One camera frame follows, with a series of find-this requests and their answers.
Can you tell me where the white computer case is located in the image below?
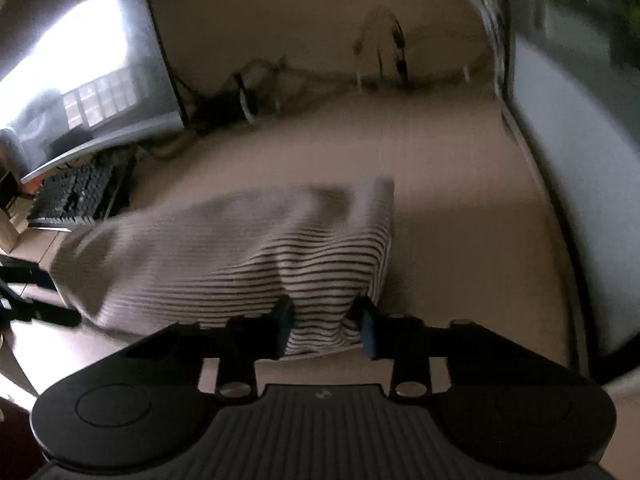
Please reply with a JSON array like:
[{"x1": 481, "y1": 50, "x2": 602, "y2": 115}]
[{"x1": 500, "y1": 0, "x2": 640, "y2": 376}]

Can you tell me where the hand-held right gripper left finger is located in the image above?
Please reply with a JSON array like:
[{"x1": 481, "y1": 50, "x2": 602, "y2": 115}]
[{"x1": 125, "y1": 295, "x2": 297, "y2": 402}]

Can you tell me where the black cable bundle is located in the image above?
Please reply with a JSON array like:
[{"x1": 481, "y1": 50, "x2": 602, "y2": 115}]
[{"x1": 190, "y1": 5, "x2": 416, "y2": 133}]

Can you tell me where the white cable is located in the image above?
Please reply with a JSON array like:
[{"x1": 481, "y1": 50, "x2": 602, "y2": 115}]
[{"x1": 450, "y1": 0, "x2": 508, "y2": 103}]

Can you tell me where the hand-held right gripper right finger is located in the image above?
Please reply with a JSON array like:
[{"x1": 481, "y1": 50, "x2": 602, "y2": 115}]
[{"x1": 350, "y1": 296, "x2": 507, "y2": 401}]

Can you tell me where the beige striped knit sweater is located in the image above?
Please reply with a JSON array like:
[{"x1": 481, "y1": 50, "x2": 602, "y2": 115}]
[{"x1": 50, "y1": 175, "x2": 397, "y2": 358}]

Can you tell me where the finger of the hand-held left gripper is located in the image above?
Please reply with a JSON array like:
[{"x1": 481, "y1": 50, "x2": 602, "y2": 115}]
[
  {"x1": 0, "y1": 290, "x2": 83, "y2": 329},
  {"x1": 0, "y1": 255, "x2": 57, "y2": 291}
]

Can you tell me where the black keyboard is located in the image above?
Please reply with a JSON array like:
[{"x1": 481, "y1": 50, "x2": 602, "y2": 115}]
[{"x1": 27, "y1": 152, "x2": 136, "y2": 231}]

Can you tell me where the white open box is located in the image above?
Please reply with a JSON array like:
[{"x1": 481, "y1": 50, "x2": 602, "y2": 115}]
[{"x1": 0, "y1": 170, "x2": 31, "y2": 256}]

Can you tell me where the black computer monitor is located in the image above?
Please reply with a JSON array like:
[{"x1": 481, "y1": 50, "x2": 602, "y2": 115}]
[{"x1": 0, "y1": 0, "x2": 188, "y2": 183}]

